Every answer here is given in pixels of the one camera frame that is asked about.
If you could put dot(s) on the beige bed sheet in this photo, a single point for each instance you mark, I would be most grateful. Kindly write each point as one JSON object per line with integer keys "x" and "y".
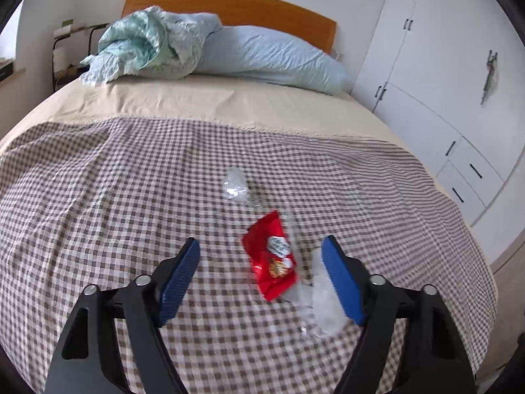
{"x": 205, "y": 98}

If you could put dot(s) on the white wardrobe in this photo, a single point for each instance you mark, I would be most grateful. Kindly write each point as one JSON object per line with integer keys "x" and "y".
{"x": 434, "y": 69}

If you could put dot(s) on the light blue pillow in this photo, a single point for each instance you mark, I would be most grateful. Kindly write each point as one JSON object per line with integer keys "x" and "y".
{"x": 266, "y": 57}

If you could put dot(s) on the green and white box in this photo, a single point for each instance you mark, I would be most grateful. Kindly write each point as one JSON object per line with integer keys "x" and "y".
{"x": 63, "y": 31}

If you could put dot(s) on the black-framed bedside table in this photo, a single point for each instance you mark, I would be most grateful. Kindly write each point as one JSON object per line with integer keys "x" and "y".
{"x": 82, "y": 29}

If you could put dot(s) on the clear plastic wrap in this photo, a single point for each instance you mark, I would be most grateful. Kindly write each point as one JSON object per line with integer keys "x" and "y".
{"x": 324, "y": 299}

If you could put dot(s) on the grey item hanging on wardrobe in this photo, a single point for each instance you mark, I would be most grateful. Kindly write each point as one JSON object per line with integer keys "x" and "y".
{"x": 490, "y": 74}

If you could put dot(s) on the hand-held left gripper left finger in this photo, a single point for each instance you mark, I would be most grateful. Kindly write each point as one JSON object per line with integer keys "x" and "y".
{"x": 178, "y": 281}

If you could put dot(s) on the wooden bed checkered cover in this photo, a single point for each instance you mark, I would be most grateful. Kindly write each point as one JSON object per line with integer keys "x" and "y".
{"x": 266, "y": 8}

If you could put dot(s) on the green floral quilt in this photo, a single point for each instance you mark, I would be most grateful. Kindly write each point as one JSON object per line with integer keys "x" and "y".
{"x": 156, "y": 45}

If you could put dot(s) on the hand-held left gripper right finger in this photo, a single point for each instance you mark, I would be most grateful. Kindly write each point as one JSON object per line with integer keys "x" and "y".
{"x": 342, "y": 283}

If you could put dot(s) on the brown checkered blanket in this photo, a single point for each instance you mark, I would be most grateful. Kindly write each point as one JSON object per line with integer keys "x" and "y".
{"x": 123, "y": 193}

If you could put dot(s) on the red snack packet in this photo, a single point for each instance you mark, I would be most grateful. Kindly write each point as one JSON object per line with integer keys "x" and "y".
{"x": 266, "y": 266}

